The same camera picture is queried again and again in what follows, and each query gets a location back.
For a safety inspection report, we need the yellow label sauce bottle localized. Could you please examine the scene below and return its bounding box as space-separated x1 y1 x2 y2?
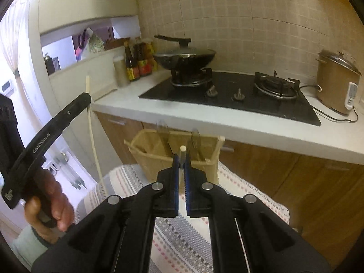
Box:
144 38 159 71

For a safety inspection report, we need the black gas stove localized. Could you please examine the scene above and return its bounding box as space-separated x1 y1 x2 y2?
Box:
138 68 322 126

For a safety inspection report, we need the person's left hand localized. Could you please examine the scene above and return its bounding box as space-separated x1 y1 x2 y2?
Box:
24 171 75 243

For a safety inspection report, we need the dark soy sauce bottle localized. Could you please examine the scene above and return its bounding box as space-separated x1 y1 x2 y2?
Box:
124 41 141 81

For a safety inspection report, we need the beige plastic utensil basket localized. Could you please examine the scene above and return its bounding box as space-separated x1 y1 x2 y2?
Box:
124 129 225 187

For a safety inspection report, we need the long cream stick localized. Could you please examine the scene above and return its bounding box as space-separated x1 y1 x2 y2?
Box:
85 75 108 201

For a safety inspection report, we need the glass wok lid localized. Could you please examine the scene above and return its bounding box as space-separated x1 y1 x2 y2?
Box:
154 35 216 59

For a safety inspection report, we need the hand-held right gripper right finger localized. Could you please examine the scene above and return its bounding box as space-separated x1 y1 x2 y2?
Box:
183 155 332 273

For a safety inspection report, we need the plastic seasoning jar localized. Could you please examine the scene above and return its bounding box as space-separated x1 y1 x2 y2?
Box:
113 55 131 88

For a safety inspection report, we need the white kitchen countertop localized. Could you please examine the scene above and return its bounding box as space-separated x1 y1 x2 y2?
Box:
91 70 364 165

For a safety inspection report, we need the striped woven table cloth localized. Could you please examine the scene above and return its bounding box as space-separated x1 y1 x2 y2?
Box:
75 161 291 273

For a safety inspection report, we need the wooden base cabinet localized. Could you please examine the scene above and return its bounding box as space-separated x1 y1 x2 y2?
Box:
94 111 364 262

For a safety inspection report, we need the brown rice cooker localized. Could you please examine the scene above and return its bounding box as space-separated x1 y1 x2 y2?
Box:
316 49 363 116

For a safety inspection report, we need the dark spray can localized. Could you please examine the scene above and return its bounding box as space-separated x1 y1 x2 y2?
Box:
43 53 55 76

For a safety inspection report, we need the red label sauce bottle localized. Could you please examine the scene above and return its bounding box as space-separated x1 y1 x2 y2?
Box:
134 38 153 77

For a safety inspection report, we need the grey power cable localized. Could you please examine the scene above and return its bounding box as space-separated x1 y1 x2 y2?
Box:
298 85 359 123

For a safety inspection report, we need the clear plastic spoon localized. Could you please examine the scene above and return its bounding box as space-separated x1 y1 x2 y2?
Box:
190 129 206 160
156 119 172 155

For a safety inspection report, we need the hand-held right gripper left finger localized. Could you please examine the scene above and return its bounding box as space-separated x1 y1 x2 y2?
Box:
33 154 180 273

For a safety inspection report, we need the floral bag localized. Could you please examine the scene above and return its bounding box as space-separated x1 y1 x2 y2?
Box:
75 27 105 62

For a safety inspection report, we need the black wok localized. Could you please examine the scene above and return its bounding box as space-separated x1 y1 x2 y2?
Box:
153 51 217 71

